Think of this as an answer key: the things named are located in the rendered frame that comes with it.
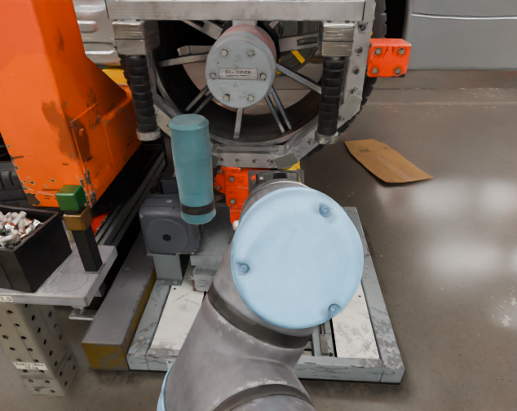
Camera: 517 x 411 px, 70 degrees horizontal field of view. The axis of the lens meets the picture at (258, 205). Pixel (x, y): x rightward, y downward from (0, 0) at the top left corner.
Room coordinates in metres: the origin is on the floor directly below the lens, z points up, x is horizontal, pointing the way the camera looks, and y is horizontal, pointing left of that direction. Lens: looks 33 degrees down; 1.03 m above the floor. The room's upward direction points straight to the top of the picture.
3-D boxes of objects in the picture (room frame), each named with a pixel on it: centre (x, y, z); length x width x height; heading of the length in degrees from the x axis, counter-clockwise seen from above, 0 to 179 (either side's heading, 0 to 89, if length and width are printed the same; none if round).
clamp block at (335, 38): (0.68, -0.13, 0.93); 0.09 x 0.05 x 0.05; 177
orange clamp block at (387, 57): (0.89, -0.29, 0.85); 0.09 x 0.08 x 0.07; 87
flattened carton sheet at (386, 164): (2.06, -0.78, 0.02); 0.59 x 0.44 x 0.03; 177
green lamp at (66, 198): (0.62, 0.37, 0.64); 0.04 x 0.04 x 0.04; 87
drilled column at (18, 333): (0.64, 0.60, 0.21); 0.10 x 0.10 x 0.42; 87
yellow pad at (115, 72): (1.35, 0.46, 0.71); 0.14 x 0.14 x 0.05; 87
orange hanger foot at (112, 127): (1.18, 0.47, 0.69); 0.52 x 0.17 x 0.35; 177
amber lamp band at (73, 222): (0.62, 0.37, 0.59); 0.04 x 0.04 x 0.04; 87
